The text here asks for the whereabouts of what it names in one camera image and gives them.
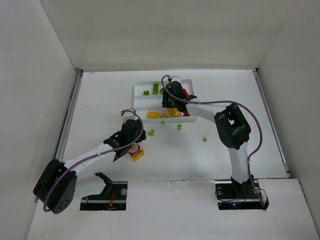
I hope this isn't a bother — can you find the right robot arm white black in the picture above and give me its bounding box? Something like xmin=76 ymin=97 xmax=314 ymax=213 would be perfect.
xmin=162 ymin=81 xmax=251 ymax=195

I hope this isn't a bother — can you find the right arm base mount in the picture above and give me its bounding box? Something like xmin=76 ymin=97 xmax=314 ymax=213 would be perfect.
xmin=214 ymin=180 xmax=270 ymax=211

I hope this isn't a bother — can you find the right aluminium rail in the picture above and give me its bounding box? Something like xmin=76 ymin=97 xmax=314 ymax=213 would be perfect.
xmin=252 ymin=68 xmax=287 ymax=164

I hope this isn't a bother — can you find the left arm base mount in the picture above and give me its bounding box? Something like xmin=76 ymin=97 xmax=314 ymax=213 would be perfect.
xmin=79 ymin=172 xmax=128 ymax=211

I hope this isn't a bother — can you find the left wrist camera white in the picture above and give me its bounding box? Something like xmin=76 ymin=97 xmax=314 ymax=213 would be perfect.
xmin=120 ymin=108 xmax=137 ymax=123

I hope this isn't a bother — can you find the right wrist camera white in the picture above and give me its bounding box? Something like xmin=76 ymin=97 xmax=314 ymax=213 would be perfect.
xmin=167 ymin=75 xmax=181 ymax=82

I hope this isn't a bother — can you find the red white flower lego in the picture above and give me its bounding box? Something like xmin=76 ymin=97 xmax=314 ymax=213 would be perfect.
xmin=128 ymin=143 xmax=141 ymax=157

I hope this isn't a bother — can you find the small yellow lego brick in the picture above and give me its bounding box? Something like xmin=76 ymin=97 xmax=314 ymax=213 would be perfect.
xmin=159 ymin=113 xmax=168 ymax=118

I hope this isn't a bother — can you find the white divided sorting tray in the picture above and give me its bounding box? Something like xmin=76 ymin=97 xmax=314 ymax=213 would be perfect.
xmin=131 ymin=78 xmax=199 ymax=125

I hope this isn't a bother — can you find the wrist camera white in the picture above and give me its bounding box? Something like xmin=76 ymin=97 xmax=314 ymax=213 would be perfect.
xmin=167 ymin=75 xmax=181 ymax=82
xmin=120 ymin=108 xmax=137 ymax=123

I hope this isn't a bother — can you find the green square lego brick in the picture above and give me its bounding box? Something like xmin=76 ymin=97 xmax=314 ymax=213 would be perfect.
xmin=143 ymin=90 xmax=150 ymax=96

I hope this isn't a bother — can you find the yellow lego brick large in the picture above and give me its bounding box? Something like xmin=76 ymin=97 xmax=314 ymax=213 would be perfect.
xmin=168 ymin=108 xmax=181 ymax=118

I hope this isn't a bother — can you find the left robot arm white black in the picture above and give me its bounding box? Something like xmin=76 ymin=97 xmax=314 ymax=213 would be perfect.
xmin=33 ymin=119 xmax=146 ymax=214

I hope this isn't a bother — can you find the aluminium rail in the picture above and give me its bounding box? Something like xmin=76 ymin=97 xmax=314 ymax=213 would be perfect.
xmin=52 ymin=68 xmax=84 ymax=162
xmin=252 ymin=68 xmax=287 ymax=164

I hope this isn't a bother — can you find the left aluminium rail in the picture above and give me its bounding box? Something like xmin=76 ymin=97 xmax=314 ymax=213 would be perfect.
xmin=52 ymin=68 xmax=84 ymax=162

